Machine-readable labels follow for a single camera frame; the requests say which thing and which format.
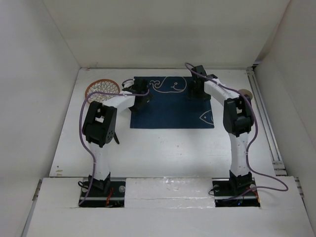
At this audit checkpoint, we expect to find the dark blue cloth napkin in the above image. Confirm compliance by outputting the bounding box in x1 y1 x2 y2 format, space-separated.
130 76 214 129

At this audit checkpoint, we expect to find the floral plate with orange rim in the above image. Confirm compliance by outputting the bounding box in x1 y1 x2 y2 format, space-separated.
85 79 120 104

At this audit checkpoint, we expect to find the beige paper cup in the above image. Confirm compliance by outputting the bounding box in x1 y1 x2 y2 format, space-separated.
239 89 253 100

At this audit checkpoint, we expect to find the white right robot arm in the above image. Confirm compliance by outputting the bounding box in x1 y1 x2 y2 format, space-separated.
185 63 254 196

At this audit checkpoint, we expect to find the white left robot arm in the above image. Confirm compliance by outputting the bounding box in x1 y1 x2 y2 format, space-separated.
79 79 153 196

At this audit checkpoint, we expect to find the black table knife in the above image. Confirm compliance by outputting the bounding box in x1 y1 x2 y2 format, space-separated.
114 133 120 145

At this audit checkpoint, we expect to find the white foam block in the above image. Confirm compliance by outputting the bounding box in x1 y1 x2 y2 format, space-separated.
124 178 215 209

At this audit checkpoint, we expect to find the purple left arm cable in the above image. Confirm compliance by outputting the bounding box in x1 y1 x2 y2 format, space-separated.
78 79 151 205

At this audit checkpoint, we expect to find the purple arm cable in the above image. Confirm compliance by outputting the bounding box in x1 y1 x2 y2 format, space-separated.
78 79 151 205
185 62 289 202

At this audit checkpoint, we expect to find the aluminium rail right side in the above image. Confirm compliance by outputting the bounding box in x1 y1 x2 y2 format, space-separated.
246 67 288 176

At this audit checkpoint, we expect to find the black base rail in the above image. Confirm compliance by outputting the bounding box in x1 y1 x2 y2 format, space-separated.
78 178 260 209

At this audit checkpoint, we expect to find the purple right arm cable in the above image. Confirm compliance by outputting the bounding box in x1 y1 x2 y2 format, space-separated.
185 62 289 202

